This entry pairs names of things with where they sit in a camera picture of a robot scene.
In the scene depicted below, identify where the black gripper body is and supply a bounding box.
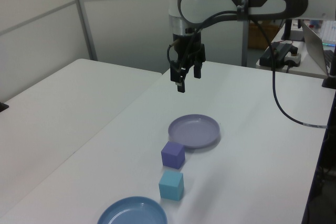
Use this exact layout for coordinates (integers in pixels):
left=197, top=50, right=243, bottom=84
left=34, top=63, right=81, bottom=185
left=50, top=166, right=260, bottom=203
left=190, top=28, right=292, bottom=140
left=172, top=33, right=204, bottom=69

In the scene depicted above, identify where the black monitor stand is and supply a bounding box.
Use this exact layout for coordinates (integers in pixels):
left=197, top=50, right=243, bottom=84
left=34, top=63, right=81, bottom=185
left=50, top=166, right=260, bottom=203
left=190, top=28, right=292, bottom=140
left=280, top=18, right=307, bottom=42

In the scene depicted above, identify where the thick black hanging cable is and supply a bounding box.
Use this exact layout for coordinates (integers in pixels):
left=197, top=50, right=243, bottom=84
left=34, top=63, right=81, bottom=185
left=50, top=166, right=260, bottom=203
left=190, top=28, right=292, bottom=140
left=253, top=18, right=329, bottom=130

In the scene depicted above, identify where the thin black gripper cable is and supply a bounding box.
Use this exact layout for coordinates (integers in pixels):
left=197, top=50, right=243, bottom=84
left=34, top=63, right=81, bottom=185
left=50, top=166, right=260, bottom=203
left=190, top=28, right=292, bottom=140
left=167, top=10, right=241, bottom=78

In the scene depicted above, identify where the teal cube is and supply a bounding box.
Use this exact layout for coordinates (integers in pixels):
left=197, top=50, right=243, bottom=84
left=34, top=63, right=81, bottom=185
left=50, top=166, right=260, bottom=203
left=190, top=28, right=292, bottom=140
left=158, top=170, right=184, bottom=200

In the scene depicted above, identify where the purple cube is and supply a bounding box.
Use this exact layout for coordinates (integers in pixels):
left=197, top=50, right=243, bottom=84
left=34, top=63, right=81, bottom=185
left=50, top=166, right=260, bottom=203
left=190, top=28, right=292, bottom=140
left=161, top=141, right=186, bottom=170

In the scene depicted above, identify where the silver laptop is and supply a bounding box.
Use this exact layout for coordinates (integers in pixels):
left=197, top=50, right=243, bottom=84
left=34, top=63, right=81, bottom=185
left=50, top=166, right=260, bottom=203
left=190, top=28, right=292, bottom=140
left=300, top=20, right=336, bottom=76

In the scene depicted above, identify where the cardboard box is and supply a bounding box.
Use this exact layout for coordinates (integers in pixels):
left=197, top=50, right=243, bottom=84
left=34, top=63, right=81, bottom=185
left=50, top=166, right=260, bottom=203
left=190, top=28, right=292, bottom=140
left=248, top=21, right=279, bottom=50

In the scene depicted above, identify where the grey partition post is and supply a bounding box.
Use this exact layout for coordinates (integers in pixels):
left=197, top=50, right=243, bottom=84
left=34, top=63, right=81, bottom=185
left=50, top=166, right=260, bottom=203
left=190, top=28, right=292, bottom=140
left=240, top=0, right=252, bottom=68

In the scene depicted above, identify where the grey side desk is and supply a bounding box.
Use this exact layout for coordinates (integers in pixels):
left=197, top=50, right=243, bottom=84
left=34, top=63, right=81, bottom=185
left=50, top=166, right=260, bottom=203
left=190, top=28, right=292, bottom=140
left=256, top=28, right=329, bottom=79

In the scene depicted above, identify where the purple plate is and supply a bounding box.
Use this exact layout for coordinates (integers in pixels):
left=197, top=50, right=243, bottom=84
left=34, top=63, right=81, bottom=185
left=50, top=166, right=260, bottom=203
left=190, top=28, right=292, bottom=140
left=167, top=114, right=221, bottom=149

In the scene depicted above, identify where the blue plate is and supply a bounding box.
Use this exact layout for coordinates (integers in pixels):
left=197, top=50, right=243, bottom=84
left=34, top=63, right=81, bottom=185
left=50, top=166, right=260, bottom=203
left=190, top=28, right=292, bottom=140
left=97, top=196, right=168, bottom=224

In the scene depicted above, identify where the grey emergency stop button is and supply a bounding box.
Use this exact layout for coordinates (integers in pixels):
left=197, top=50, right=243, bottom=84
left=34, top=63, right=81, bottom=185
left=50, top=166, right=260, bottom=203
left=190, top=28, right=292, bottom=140
left=284, top=46, right=303, bottom=69

